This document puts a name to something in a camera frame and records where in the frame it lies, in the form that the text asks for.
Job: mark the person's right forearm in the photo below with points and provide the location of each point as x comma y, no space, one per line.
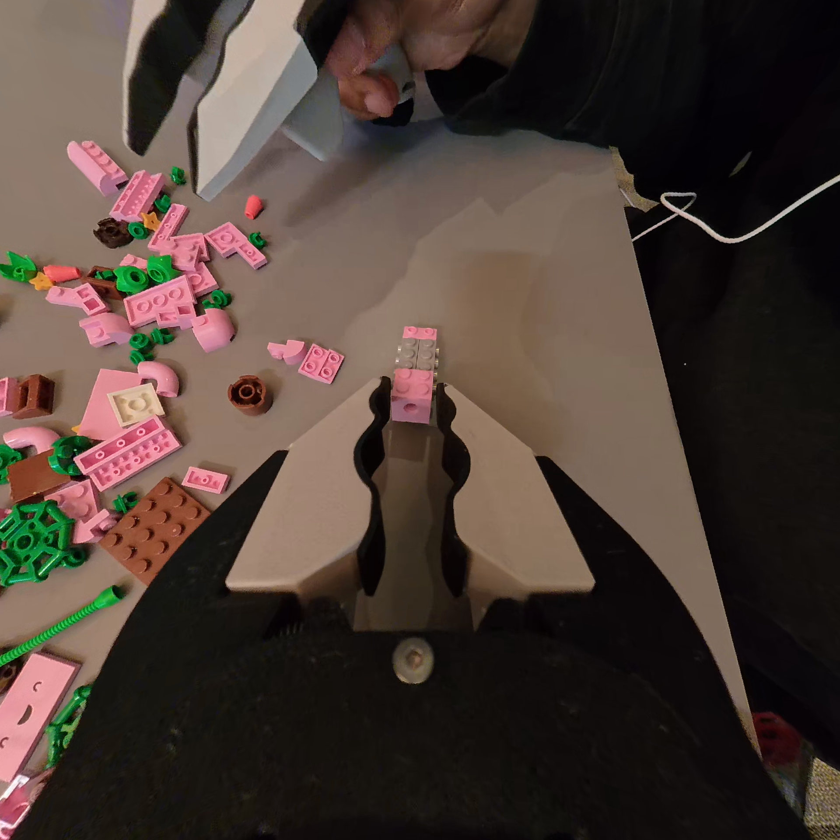
623,65

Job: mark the long green toy stem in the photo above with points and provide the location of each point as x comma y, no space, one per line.
65,623

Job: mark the dark brown flower piece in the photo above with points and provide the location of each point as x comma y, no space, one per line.
6,679

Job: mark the small brown frame piece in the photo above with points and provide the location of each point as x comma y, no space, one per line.
105,287

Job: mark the pink corner plate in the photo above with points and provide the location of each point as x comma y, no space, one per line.
226,239

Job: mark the person's right hand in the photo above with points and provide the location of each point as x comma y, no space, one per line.
446,33

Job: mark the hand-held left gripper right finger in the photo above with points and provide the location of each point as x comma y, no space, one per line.
525,525

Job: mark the brown rectangular toy brick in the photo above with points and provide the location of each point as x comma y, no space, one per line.
39,394

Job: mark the coral carrot toy piece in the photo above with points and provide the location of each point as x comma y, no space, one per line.
62,272

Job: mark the brown round toy brick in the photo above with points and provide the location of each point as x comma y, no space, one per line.
249,400

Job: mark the pink and grey brick assembly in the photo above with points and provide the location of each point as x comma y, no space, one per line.
420,333

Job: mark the dark brown small round piece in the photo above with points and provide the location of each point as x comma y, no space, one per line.
110,233

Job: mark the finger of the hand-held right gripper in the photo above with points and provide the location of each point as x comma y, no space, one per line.
164,65
262,98

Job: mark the cream square toy plate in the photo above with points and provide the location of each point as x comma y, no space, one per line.
136,407

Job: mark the yellow star toy piece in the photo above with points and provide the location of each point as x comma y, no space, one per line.
150,221
41,281

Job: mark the brown flat toy tile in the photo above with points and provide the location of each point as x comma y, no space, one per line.
33,482

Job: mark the brown studded plate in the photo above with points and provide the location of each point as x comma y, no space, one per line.
151,531

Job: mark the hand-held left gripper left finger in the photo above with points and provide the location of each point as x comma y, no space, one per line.
302,518

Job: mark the coral toy cone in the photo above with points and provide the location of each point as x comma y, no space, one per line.
254,207

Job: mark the pile of pink toy bricks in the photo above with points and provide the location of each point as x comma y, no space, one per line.
157,305

